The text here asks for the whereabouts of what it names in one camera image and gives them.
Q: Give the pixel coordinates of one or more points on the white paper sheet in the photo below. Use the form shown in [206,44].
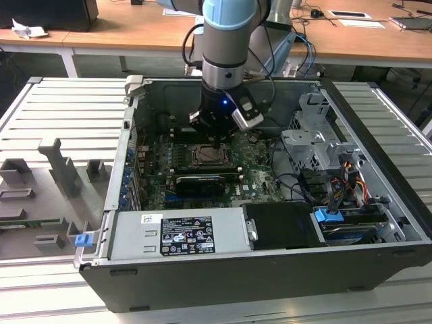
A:
[362,23]

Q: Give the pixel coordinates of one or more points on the black RAM slot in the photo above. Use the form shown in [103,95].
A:
[233,174]
[229,168]
[180,130]
[182,136]

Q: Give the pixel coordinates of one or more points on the blue plastic latch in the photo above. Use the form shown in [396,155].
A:
[83,240]

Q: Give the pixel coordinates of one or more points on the black computer mouse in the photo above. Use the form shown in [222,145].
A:
[316,13]

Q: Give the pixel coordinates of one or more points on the white plastic holder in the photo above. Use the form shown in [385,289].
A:
[290,69]

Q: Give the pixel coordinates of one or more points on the grey power supply unit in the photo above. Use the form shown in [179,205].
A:
[128,236]

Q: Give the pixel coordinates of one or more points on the wooden desk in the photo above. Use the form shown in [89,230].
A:
[135,30]

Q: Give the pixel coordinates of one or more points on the blue disk carrier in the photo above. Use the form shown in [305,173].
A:
[327,216]

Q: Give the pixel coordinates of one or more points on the silver square CPU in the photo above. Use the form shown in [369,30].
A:
[207,155]

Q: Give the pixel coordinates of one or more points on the crumpled white paper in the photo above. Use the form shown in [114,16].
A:
[28,32]

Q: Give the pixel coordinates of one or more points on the white wrist camera, black bracket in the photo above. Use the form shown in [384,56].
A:
[249,116]

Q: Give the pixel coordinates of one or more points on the green motherboard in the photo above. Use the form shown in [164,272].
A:
[260,182]

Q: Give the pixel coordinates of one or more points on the black plastic shroud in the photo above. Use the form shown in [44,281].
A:
[280,226]

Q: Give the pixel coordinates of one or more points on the silver metal drive cage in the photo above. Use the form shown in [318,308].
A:
[303,141]

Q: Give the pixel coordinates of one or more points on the black open PC case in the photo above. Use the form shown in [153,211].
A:
[236,280]

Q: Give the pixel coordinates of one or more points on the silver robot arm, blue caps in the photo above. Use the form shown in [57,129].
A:
[222,50]

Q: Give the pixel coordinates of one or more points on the grey laptop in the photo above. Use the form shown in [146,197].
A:
[411,23]

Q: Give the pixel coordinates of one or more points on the CPU socket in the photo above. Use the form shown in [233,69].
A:
[193,164]

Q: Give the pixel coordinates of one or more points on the black graphics card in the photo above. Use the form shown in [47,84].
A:
[199,187]

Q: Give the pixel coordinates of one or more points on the black box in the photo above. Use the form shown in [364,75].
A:
[50,13]

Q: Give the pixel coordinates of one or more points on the green RAM stick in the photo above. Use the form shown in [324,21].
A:
[30,222]

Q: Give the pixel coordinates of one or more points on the grey parts rack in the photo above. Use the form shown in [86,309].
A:
[44,189]

